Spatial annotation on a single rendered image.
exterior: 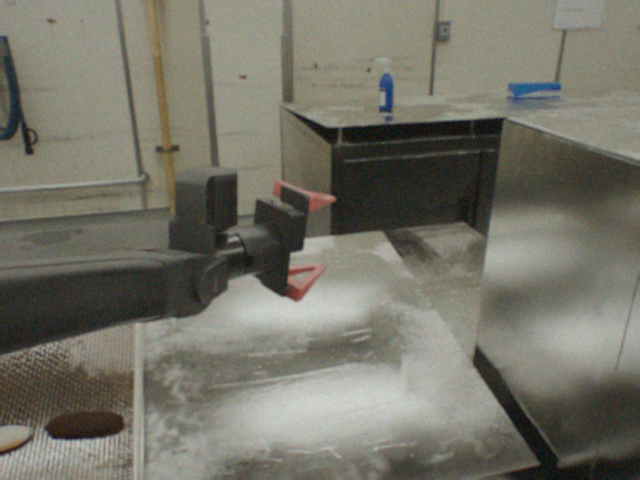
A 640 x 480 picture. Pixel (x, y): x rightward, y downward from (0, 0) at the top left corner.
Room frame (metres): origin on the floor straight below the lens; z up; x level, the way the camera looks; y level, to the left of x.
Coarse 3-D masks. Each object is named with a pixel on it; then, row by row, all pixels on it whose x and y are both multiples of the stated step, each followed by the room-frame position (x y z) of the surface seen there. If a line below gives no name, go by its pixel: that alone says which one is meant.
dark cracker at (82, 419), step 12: (60, 420) 0.61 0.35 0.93; (72, 420) 0.60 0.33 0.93; (84, 420) 0.61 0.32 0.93; (96, 420) 0.61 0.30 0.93; (108, 420) 0.61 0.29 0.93; (120, 420) 0.61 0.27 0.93; (48, 432) 0.59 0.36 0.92; (60, 432) 0.59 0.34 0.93; (72, 432) 0.59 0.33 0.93; (84, 432) 0.59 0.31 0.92; (96, 432) 0.59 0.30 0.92
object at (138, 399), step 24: (96, 336) 0.78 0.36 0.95; (120, 336) 0.78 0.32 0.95; (72, 360) 0.73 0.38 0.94; (96, 360) 0.73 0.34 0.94; (24, 384) 0.68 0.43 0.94; (48, 384) 0.68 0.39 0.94; (72, 384) 0.68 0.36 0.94; (0, 408) 0.63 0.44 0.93; (24, 408) 0.63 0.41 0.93; (120, 408) 0.64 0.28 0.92; (0, 456) 0.56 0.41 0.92; (120, 456) 0.56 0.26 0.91
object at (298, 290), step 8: (312, 264) 0.69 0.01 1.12; (320, 264) 0.69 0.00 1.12; (296, 272) 0.67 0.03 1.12; (304, 272) 0.67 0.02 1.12; (312, 272) 0.66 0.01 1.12; (320, 272) 0.67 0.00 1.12; (288, 280) 0.64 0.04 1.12; (304, 280) 0.64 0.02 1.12; (312, 280) 0.64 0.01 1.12; (296, 288) 0.62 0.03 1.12; (304, 288) 0.62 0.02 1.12; (280, 296) 0.63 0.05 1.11; (288, 296) 0.63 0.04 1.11; (296, 296) 0.62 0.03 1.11; (304, 296) 0.63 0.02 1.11
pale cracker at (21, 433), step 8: (0, 432) 0.58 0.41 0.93; (8, 432) 0.58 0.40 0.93; (16, 432) 0.58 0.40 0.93; (24, 432) 0.59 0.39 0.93; (0, 440) 0.57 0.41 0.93; (8, 440) 0.57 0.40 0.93; (16, 440) 0.57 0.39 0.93; (24, 440) 0.58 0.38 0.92; (0, 448) 0.56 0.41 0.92; (8, 448) 0.57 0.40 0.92
